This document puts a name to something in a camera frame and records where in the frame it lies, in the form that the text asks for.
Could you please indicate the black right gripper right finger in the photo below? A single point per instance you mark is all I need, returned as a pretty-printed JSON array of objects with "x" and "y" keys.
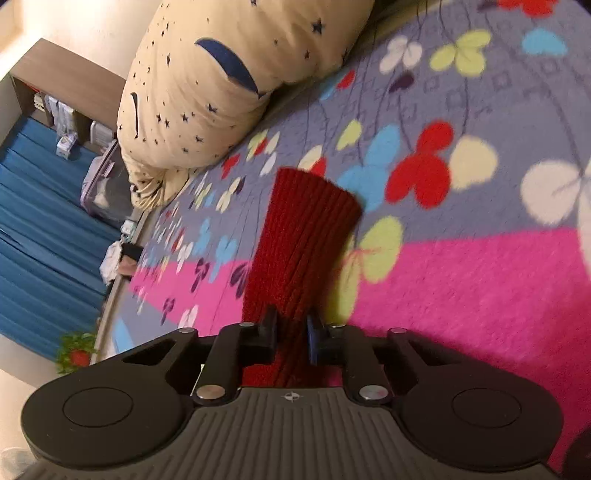
[{"x": 347, "y": 347}]

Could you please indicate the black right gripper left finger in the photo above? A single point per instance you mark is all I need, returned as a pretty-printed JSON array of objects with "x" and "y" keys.
[{"x": 234, "y": 348}]

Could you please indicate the red knitted garment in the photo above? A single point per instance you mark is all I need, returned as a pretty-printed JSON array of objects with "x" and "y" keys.
[{"x": 307, "y": 225}]

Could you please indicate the white clothes pile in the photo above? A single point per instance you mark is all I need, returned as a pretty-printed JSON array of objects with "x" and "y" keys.
[{"x": 110, "y": 264}]

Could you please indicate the dark bag on sill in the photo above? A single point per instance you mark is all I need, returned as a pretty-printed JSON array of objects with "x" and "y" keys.
[{"x": 129, "y": 258}]

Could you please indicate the potted green plant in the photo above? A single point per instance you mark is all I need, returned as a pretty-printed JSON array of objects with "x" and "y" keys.
[{"x": 75, "y": 352}]

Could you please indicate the clear plastic storage bin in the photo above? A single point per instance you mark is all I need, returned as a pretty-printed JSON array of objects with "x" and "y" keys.
[{"x": 105, "y": 192}]

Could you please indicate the blue window curtain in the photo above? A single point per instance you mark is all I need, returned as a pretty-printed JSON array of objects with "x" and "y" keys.
[{"x": 51, "y": 249}]

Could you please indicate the floral fleece bed blanket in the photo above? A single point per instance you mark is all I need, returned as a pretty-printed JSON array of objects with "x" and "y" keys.
[{"x": 463, "y": 129}]

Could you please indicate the cream star-patterned pillow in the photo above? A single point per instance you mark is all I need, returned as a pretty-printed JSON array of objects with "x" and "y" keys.
[{"x": 204, "y": 72}]

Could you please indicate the brown wooden shelf unit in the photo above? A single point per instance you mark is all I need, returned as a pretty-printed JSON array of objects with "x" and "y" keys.
[{"x": 92, "y": 91}]

